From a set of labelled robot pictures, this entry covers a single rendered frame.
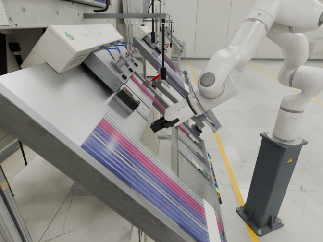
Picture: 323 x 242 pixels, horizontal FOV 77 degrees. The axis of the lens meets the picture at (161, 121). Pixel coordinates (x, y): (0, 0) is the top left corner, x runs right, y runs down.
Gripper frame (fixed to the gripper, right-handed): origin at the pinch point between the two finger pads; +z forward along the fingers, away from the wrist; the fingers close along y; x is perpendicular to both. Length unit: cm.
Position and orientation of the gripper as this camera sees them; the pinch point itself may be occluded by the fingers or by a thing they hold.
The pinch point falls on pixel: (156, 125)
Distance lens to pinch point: 77.4
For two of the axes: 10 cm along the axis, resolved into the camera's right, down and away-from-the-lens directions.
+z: -8.4, 4.7, 2.8
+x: 5.5, 7.7, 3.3
